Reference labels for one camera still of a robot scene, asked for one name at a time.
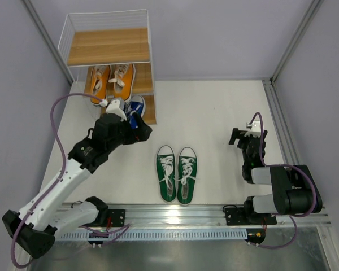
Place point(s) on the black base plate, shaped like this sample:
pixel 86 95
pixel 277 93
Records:
pixel 241 216
pixel 109 218

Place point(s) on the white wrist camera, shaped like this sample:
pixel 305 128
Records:
pixel 254 129
pixel 115 106

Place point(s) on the grey slotted cable duct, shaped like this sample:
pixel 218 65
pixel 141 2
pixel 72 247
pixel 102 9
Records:
pixel 160 235

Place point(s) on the white wire wooden shoe shelf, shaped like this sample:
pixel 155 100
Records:
pixel 110 38

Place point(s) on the green sneaker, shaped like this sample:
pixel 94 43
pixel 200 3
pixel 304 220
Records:
pixel 187 175
pixel 165 168

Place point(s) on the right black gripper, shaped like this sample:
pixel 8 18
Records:
pixel 243 139

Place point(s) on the right green sneaker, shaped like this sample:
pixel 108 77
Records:
pixel 187 175

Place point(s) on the left aluminium frame post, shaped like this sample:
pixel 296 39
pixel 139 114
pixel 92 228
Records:
pixel 34 16

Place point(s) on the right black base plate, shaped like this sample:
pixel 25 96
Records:
pixel 241 216

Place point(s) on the aluminium frame post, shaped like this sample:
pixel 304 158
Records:
pixel 296 38
pixel 34 16

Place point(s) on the right aluminium frame rail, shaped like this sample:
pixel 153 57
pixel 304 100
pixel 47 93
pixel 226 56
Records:
pixel 287 145

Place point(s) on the orange sneaker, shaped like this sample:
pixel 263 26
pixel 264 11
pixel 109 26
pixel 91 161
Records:
pixel 99 81
pixel 122 81

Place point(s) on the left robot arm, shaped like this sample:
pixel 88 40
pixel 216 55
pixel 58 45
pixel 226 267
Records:
pixel 35 227

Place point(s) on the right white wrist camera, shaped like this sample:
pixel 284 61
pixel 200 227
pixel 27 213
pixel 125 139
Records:
pixel 254 129

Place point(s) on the right aluminium frame post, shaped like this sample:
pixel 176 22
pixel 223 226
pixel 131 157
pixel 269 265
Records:
pixel 296 38

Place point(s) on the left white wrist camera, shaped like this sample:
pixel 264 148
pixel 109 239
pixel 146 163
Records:
pixel 115 106

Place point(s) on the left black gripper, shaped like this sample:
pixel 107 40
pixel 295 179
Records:
pixel 136 131

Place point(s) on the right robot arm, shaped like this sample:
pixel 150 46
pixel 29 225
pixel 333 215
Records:
pixel 293 189

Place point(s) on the left green sneaker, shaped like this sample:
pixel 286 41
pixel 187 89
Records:
pixel 165 168

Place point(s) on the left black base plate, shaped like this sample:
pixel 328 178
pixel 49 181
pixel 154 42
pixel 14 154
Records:
pixel 109 218

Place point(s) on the aluminium front rail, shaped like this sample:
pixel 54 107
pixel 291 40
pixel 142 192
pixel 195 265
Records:
pixel 171 215

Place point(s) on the blue sneaker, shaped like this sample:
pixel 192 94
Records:
pixel 135 105

